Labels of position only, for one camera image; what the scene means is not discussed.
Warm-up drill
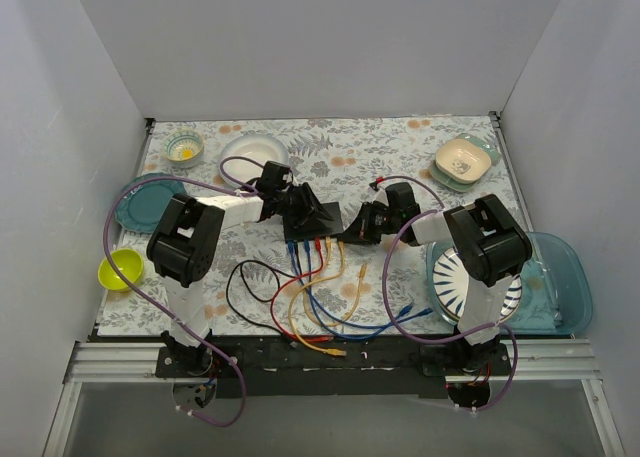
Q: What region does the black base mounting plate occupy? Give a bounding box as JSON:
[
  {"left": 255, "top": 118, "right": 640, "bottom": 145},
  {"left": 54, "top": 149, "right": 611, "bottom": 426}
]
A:
[{"left": 154, "top": 334, "right": 516, "bottom": 401}]

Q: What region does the transparent blue plastic tray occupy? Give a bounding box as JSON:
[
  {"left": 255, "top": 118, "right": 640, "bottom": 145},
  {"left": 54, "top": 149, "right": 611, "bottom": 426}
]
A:
[{"left": 426, "top": 232, "right": 593, "bottom": 336}]

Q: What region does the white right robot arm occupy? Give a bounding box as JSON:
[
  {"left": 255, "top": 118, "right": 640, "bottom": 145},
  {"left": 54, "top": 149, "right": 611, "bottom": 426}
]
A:
[{"left": 339, "top": 182, "right": 533, "bottom": 375}]

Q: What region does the yellow ethernet cable inner port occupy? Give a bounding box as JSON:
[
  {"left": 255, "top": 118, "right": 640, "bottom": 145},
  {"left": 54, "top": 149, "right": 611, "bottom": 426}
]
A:
[{"left": 289, "top": 235, "right": 349, "bottom": 358}]

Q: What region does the white shallow bowl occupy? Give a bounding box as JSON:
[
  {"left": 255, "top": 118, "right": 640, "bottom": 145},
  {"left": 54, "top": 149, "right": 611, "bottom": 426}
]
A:
[{"left": 219, "top": 134, "right": 289, "bottom": 187}]

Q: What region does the blue ethernet cable near red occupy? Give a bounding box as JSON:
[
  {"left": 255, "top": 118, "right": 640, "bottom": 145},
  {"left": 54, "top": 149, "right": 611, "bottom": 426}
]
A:
[{"left": 301, "top": 238, "right": 417, "bottom": 328}]

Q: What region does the blue ethernet cable end port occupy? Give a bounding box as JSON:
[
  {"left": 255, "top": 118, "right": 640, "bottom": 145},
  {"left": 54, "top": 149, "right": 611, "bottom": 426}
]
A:
[{"left": 286, "top": 240, "right": 435, "bottom": 338}]

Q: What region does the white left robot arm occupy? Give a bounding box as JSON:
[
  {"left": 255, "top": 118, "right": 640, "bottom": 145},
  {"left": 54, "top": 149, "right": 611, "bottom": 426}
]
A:
[{"left": 146, "top": 161, "right": 333, "bottom": 377}]

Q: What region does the lime green bowl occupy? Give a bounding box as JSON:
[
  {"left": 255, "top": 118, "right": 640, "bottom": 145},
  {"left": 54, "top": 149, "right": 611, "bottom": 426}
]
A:
[{"left": 98, "top": 248, "right": 144, "bottom": 292}]

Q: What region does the blue striped round plate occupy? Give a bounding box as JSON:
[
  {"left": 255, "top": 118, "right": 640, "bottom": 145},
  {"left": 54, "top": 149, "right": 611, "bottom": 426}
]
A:
[{"left": 432, "top": 247, "right": 523, "bottom": 322}]

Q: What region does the small patterned bowl yellow centre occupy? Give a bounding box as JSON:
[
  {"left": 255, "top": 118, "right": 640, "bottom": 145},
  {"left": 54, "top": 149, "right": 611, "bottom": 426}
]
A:
[{"left": 162, "top": 129, "right": 205, "bottom": 168}]

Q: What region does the floral patterned tablecloth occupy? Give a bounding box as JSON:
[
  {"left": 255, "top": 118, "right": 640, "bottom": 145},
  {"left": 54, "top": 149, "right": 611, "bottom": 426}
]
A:
[{"left": 96, "top": 115, "right": 532, "bottom": 336}]

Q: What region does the aluminium frame rail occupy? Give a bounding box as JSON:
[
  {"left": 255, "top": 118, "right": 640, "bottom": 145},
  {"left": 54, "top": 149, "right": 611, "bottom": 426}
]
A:
[{"left": 45, "top": 337, "right": 625, "bottom": 456}]

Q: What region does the black network switch box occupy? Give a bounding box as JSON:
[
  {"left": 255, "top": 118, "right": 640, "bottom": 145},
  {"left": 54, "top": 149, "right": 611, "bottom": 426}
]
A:
[{"left": 282, "top": 202, "right": 344, "bottom": 242}]

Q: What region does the teal scalloped plate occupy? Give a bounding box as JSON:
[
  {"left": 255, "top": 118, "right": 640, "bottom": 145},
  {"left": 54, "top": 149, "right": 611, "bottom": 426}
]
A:
[{"left": 115, "top": 173, "right": 186, "bottom": 234}]

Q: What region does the yellow ethernet cable outer port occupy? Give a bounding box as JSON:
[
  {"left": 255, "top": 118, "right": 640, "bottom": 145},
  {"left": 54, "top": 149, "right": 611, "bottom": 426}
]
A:
[{"left": 289, "top": 238, "right": 349, "bottom": 358}]

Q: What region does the cream square bowl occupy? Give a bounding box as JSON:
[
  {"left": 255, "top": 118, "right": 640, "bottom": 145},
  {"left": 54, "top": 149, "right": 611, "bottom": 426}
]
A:
[{"left": 435, "top": 139, "right": 492, "bottom": 184}]

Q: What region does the yellow ethernet cable end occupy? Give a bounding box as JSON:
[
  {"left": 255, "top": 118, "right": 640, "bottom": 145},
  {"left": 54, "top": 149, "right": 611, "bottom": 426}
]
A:
[{"left": 304, "top": 263, "right": 368, "bottom": 327}]

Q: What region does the yellow ethernet cable port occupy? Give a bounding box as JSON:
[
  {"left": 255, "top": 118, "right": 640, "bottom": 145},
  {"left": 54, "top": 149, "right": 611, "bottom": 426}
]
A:
[
  {"left": 289, "top": 238, "right": 349, "bottom": 358},
  {"left": 289, "top": 235, "right": 349, "bottom": 358}
]

